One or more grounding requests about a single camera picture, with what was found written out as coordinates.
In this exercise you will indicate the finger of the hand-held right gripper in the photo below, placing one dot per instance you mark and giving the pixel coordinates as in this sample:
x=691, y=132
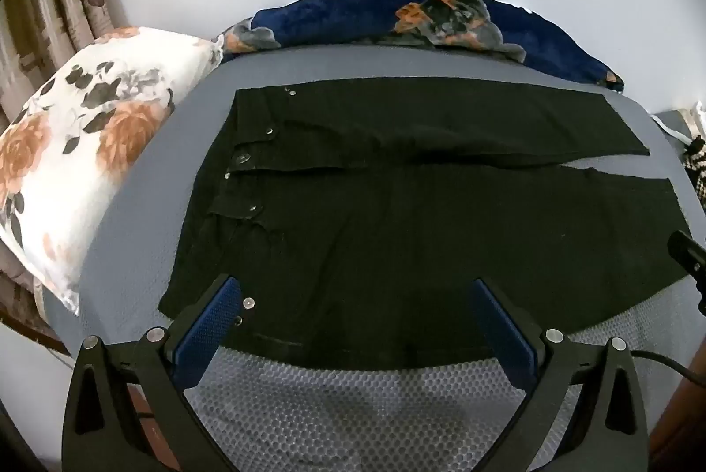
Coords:
x=689, y=257

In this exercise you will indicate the black and white patterned cloth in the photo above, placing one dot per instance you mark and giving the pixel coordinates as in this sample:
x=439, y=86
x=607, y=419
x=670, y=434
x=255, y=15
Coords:
x=699, y=163

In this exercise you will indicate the white floral pillow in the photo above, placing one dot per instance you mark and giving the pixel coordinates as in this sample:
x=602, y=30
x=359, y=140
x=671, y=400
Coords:
x=82, y=146

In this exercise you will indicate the black pants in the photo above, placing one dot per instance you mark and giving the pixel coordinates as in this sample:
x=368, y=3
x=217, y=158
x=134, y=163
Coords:
x=386, y=218

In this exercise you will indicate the grey mesh bed sheet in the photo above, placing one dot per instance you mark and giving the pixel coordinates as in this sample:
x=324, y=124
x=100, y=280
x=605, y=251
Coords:
x=353, y=417

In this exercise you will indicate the blue floral blanket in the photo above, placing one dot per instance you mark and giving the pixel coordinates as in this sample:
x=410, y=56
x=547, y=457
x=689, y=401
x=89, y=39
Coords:
x=441, y=28

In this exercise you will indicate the beige floral curtain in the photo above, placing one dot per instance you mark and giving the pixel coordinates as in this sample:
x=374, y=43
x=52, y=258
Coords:
x=44, y=9

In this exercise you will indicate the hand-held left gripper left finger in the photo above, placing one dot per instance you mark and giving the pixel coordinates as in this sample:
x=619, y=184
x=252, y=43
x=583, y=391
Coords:
x=207, y=326

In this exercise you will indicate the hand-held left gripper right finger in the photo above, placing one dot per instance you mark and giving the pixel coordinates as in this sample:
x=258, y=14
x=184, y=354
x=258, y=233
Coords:
x=504, y=331

